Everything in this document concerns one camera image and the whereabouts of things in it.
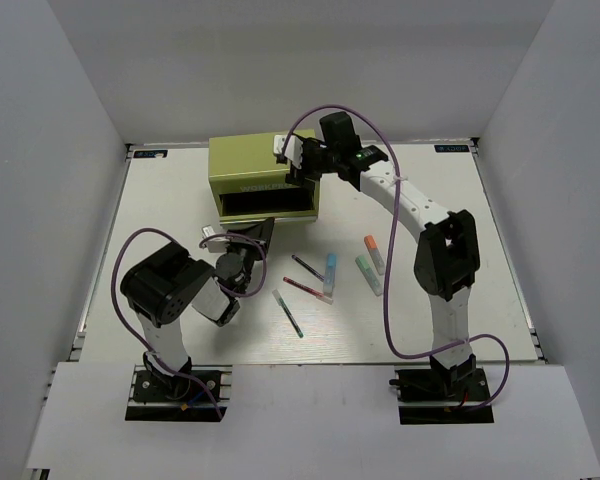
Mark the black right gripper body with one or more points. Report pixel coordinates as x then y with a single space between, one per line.
317 160

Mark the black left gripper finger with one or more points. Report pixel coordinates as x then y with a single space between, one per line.
240 236
261 233

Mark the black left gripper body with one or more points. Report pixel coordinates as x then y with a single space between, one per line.
249 253

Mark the green metal drawer chest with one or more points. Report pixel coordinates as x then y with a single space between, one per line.
249 185

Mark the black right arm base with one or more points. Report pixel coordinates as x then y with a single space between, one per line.
422 399

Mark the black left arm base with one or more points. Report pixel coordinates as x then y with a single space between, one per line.
150 400

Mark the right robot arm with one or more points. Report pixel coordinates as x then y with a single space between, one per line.
447 255

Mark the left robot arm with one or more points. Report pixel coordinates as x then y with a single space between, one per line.
162 286

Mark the purple gel pen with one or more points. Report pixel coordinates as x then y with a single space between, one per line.
308 267

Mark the green gel pen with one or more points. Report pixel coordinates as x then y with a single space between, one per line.
280 301

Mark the red gel pen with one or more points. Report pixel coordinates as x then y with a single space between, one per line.
311 291

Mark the blue highlighter marker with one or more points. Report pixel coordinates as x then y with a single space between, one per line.
330 274

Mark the orange highlighter marker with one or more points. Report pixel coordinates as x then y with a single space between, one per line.
375 254

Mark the green highlighter marker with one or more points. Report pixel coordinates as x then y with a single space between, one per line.
369 275

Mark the blue label sticker right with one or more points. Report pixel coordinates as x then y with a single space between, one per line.
451 148

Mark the blue label sticker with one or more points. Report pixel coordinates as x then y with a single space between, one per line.
451 148
150 154

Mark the blue label sticker left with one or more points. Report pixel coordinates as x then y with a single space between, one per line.
150 154

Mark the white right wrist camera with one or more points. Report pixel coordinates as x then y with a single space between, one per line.
288 149

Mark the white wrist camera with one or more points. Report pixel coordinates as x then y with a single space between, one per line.
214 242
288 149

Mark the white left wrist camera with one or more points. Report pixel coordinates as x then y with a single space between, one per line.
214 242

